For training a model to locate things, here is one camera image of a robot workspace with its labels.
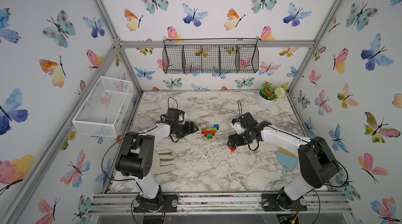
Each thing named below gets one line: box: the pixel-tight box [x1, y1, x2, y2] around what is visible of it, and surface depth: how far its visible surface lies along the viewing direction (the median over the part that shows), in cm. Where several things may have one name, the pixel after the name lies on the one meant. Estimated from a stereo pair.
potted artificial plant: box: [257, 80, 289, 109], surface depth 102 cm
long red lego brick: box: [204, 130, 216, 138], surface depth 98 cm
